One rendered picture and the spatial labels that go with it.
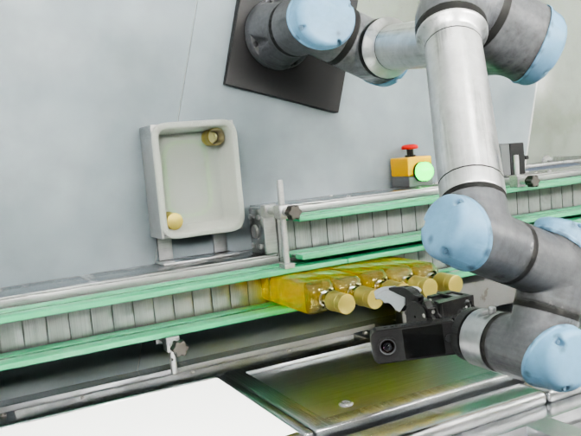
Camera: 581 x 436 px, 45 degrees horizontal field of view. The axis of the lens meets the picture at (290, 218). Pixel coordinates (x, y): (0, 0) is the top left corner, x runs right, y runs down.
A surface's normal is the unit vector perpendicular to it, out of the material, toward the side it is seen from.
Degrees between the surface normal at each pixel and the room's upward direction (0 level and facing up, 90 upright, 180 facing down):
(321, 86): 3
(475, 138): 44
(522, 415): 90
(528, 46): 32
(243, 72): 3
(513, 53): 52
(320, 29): 9
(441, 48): 75
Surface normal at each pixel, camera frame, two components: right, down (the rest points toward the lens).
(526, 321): -0.67, -0.27
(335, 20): 0.32, 0.04
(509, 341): -0.85, -0.34
